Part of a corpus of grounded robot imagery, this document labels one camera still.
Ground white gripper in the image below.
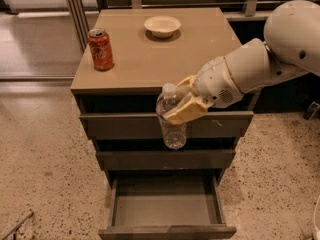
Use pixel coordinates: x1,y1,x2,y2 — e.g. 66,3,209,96
163,56,244,125

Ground clear plastic water bottle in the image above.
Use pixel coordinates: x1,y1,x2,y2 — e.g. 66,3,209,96
156,83,187,150

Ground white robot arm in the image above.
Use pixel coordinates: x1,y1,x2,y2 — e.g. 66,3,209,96
164,0,320,124

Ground grey top drawer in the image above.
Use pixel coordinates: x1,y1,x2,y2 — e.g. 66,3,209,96
80,111,253,140

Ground grey drawer cabinet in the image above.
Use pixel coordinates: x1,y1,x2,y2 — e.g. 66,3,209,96
71,8,257,179

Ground grey middle drawer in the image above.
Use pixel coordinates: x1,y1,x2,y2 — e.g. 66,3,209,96
96,149,235,171

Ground grey open bottom drawer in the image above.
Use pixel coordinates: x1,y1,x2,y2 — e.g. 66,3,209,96
98,174,236,240

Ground white ceramic bowl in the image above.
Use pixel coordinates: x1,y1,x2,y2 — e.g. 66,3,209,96
144,16,181,38

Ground orange soda can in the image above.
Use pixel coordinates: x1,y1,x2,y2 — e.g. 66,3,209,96
88,28,114,71

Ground small dark floor device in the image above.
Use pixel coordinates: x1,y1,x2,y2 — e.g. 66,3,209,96
303,101,320,120

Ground metal rod on floor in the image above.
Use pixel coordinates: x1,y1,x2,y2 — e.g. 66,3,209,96
0,211,34,240

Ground white cable at edge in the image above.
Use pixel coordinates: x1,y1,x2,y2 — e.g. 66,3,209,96
311,193,320,240

